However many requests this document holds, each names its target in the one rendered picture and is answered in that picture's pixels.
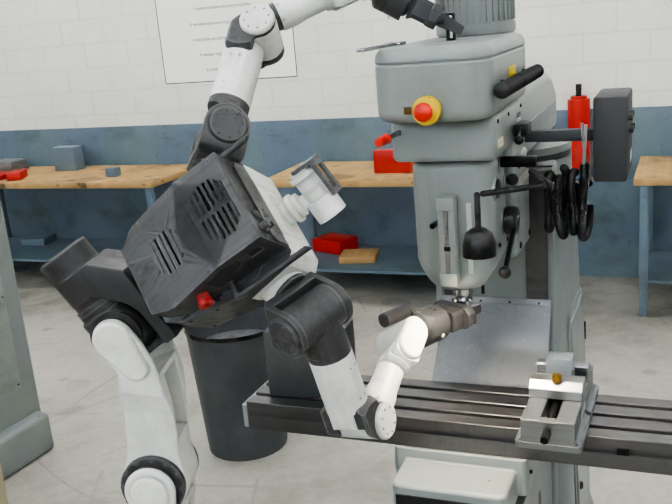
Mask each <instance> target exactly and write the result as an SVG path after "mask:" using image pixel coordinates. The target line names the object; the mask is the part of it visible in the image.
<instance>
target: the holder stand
mask: <svg viewBox="0 0 672 504"><path fill-rule="evenodd" d="M343 325H344V326H345V329H346V332H347V335H348V338H349V341H350V344H351V347H352V350H353V353H354V356H355V359H356V350H355V338H354V326H353V318H351V319H350V320H349V321H348V322H346V323H345V324H343ZM263 337H264V346H265V355H266V364H267V373H268V382H269V391H270V396H283V397H308V398H321V395H320V392H319V389H318V386H317V384H316V381H315V378H314V375H313V372H312V370H311V367H310V364H309V361H308V358H307V356H306V353H305V354H304V355H303V356H301V357H300V358H292V357H290V356H288V355H286V354H284V353H282V352H281V351H279V350H277V349H275V348H274V347H273V346H272V344H271V339H270V334H269V329H268V328H267V329H266V330H265V331H264V332H263Z"/></svg>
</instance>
